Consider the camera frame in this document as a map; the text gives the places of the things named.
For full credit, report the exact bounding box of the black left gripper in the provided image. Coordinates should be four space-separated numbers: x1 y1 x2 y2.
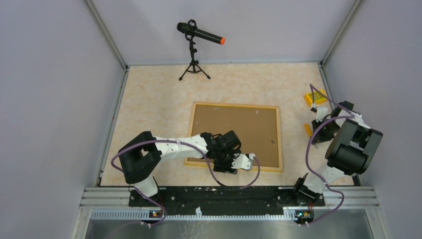
213 148 241 174

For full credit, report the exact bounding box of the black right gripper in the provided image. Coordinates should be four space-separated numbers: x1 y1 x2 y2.
312 118 340 145

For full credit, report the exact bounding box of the yellow wooden picture frame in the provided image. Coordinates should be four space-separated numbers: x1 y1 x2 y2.
183 101 284 173

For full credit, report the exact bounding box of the yellow handled screwdriver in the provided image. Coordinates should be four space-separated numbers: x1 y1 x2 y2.
304 123 313 137

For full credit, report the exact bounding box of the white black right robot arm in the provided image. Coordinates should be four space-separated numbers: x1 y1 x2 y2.
292 101 383 205

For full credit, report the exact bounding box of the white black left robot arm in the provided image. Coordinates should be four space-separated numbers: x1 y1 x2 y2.
117 130 253 206

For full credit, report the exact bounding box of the yellow screwdriver bit box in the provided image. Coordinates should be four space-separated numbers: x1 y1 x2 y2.
304 89 328 107

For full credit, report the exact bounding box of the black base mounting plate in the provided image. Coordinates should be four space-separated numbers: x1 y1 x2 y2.
149 186 325 207

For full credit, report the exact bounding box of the black microphone tripod stand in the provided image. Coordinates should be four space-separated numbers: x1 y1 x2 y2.
179 19 211 81

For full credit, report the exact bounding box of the black microphone orange tip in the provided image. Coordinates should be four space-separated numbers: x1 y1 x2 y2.
177 19 225 45

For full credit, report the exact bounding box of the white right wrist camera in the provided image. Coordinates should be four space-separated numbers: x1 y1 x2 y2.
311 106 330 122

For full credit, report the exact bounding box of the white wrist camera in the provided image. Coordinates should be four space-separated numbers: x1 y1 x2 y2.
311 106 330 122
231 153 256 171

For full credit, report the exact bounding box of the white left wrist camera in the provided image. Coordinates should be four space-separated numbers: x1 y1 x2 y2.
231 153 256 171

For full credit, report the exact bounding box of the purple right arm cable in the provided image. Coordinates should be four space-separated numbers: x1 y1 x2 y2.
305 84 355 226

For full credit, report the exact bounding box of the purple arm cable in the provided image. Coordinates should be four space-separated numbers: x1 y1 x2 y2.
305 84 355 226
110 140 261 228

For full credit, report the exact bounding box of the brown frame backing board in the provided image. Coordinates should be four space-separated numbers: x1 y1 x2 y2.
188 104 280 168

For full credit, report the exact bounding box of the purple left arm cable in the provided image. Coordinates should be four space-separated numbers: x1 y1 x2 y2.
110 140 261 228

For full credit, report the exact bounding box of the aluminium front rail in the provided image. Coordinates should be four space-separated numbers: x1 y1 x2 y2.
80 186 379 222

